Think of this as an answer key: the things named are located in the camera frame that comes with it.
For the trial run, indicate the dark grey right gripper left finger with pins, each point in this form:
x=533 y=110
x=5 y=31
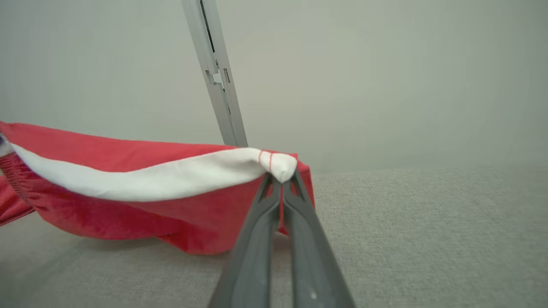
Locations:
x=250 y=256

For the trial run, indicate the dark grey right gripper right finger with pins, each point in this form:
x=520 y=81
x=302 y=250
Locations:
x=312 y=265

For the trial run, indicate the red shorts with white trim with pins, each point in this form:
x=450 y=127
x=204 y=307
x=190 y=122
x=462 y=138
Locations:
x=128 y=214

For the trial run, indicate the grey partition post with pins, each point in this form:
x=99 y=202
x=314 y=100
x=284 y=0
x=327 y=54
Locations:
x=231 y=107
x=201 y=47

